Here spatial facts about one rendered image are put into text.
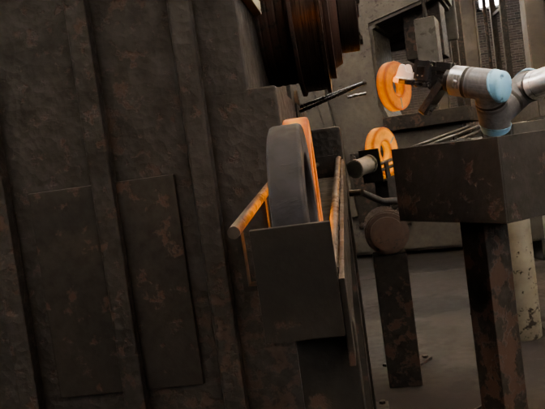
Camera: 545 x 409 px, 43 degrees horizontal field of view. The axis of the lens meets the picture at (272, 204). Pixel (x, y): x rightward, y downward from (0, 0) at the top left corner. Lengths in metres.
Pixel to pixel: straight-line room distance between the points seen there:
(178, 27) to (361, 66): 3.22
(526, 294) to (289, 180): 1.93
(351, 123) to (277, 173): 3.88
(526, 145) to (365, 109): 3.35
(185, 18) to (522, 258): 1.54
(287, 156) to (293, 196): 0.04
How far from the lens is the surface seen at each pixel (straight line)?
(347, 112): 4.51
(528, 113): 6.15
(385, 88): 2.19
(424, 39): 4.24
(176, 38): 1.35
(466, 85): 2.10
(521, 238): 2.47
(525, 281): 2.49
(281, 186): 0.63
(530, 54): 10.56
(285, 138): 0.67
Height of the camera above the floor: 0.74
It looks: 4 degrees down
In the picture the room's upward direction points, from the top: 8 degrees counter-clockwise
